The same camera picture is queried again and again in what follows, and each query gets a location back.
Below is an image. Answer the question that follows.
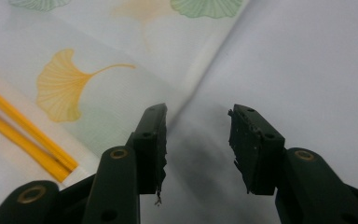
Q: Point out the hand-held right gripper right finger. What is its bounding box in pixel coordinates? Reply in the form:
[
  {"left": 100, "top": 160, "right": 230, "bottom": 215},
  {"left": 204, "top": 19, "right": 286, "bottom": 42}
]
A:
[{"left": 227, "top": 104, "right": 358, "bottom": 224}]

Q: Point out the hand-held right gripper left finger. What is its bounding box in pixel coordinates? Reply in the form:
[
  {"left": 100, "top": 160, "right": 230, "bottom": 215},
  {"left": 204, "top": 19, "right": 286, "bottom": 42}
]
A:
[{"left": 82, "top": 103, "right": 168, "bottom": 224}]

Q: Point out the white ginkgo leaf print cloth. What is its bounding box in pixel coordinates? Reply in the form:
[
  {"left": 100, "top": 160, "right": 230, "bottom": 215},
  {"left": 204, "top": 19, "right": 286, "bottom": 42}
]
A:
[{"left": 0, "top": 0, "right": 252, "bottom": 218}]

